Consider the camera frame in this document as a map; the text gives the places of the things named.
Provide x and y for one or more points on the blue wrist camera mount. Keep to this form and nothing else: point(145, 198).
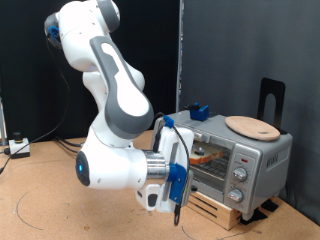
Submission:
point(176, 181)

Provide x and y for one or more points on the tall metal pole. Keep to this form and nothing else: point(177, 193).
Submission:
point(181, 50)

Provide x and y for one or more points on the silver oven timer knob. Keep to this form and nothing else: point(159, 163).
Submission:
point(235, 195)

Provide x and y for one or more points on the black metal bookend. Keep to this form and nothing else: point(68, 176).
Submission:
point(271, 86)

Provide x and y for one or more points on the silver oven temperature knob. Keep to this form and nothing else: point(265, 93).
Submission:
point(240, 174)

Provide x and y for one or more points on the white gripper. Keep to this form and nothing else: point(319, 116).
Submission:
point(165, 141)

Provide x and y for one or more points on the silver toaster oven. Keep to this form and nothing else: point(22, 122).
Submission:
point(266, 160)

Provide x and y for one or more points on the thin metal stand pole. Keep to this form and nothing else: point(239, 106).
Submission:
point(2, 123)

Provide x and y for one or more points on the oval wooden cutting board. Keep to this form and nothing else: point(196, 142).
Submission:
point(253, 128)

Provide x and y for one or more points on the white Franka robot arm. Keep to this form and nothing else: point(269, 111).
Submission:
point(113, 166)

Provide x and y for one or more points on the blue fork grip block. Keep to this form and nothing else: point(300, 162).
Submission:
point(200, 114)

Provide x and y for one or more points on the black foam pad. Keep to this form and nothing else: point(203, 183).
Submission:
point(270, 206)
point(253, 216)

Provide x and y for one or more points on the wooden pallet base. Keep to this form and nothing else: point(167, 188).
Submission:
point(216, 213)

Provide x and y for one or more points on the white bread slice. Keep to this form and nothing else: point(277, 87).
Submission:
point(208, 155)

